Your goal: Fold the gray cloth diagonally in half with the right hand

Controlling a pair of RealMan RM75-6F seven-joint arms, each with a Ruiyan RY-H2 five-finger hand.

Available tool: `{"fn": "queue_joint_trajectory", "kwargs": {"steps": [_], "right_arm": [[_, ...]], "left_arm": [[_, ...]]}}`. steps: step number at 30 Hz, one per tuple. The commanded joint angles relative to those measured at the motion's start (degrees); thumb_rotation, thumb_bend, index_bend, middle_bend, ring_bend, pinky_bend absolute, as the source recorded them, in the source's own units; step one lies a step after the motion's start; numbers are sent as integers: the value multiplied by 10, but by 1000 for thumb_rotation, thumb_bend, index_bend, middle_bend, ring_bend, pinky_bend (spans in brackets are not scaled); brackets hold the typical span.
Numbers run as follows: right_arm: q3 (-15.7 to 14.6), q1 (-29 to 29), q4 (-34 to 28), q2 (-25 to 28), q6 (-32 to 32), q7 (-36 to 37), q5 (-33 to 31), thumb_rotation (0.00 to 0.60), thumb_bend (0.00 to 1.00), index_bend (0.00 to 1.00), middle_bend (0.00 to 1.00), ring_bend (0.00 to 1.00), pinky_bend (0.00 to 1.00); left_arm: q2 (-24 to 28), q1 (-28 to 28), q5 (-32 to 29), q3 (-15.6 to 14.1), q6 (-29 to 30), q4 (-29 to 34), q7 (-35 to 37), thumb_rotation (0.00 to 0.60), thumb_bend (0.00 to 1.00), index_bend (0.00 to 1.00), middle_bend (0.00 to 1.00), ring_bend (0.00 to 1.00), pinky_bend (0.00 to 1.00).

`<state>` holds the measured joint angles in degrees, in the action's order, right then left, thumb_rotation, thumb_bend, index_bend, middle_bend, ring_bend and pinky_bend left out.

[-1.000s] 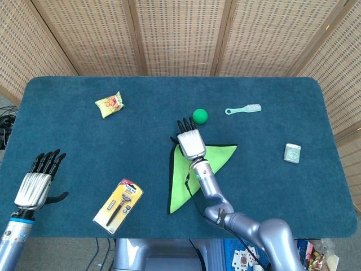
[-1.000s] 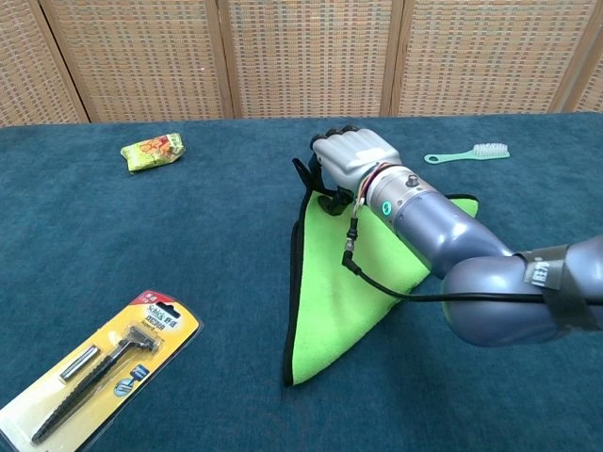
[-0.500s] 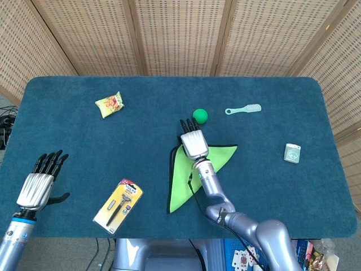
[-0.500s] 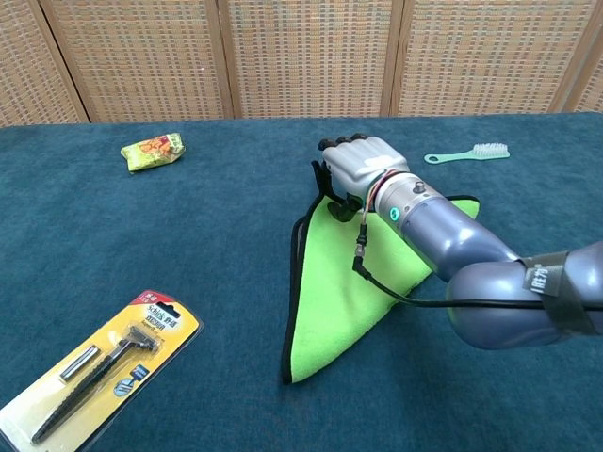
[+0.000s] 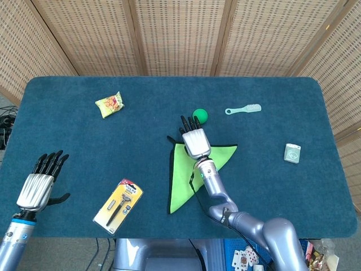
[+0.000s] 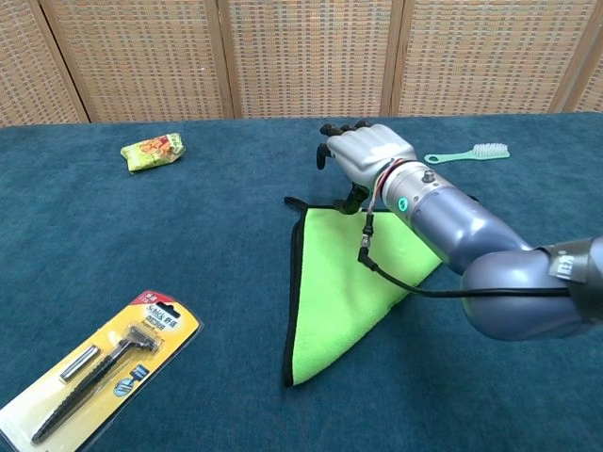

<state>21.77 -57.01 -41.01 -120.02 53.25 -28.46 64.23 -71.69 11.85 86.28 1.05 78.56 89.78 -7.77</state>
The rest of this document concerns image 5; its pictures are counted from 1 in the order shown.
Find razor in yellow blister pack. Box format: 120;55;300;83
93;178;144;236

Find mint green hairbrush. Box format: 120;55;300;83
224;103;262;116

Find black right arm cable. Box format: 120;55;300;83
188;169;273;271

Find black floor cables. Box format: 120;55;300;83
0;106;17;150

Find blue felt table cover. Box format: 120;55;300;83
0;76;358;239

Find grey robot torso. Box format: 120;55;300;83
112;238;208;271

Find green ball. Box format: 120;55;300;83
192;108;209;125

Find playing cards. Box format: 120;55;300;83
231;245;260;269

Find blue plastic crate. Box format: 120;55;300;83
223;239;271;271

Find wicker folding screen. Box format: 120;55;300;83
0;0;361;212

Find small grey-green box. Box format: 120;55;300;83
283;143;302;164

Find yellow snack packet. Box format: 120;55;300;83
95;90;125;120

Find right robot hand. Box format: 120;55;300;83
179;115;212;160

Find grey green microfibre cloth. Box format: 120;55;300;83
166;135;238;215

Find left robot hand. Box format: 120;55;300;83
16;150;71;212

